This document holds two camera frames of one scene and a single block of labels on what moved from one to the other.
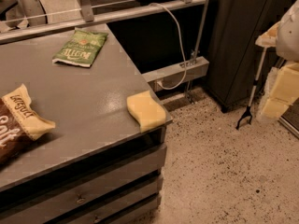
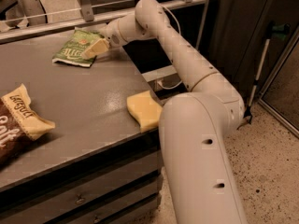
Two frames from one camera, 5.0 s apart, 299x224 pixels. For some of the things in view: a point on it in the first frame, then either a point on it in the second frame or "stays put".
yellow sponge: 145,110 stays put
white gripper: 289,35 -> 109,34
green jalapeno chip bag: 82,49 stays put
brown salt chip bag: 19,123 stays put
